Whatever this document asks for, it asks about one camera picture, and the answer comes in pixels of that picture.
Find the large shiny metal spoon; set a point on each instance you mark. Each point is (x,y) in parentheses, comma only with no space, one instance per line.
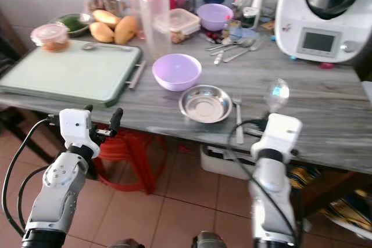
(277,93)

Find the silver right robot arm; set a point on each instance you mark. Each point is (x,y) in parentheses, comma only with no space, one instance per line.
(272,201)

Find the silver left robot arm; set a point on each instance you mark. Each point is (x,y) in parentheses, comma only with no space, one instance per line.
(59,190)

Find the red plastic stool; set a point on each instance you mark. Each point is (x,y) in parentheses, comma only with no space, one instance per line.
(125,152)

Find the dark wooden chair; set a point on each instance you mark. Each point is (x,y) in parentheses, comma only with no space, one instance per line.
(14,135)

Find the light green cutting board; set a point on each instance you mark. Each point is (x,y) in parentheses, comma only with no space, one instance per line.
(70,72)

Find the white plastic box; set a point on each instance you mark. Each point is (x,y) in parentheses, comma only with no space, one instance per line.
(224,162)

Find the stainless steel bowl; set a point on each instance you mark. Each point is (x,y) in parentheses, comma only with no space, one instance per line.
(206,104)

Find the large purple plastic bowl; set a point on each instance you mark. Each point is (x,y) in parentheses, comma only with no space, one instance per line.
(176,72)

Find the yellow mango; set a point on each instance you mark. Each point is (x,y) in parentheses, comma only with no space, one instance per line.
(102,32)
(106,18)
(126,29)

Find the green bowl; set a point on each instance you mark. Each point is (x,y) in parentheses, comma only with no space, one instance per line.
(72,24)

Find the clear bottle with orange cap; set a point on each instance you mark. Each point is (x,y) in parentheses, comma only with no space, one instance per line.
(154,21)

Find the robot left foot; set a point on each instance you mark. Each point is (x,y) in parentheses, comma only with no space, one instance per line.
(127,243)

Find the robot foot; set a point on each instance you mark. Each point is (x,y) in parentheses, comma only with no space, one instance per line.
(127,243)
(209,240)

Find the clear plastic food container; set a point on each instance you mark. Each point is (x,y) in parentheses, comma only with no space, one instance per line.
(184,24)

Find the white kitchen food processor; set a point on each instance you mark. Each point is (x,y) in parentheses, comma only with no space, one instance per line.
(296,15)

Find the small purple plastic bowl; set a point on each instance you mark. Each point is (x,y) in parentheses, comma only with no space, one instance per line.
(215,16)

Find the colourful patterned cloth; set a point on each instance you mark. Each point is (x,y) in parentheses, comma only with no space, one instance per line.
(349,210)

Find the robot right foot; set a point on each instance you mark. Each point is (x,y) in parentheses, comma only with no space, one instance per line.
(209,240)

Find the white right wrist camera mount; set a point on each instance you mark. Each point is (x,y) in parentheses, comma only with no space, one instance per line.
(279,135)

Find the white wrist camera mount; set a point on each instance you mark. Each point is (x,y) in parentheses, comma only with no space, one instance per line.
(279,135)
(74,127)

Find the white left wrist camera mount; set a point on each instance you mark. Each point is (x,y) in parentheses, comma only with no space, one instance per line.
(74,127)

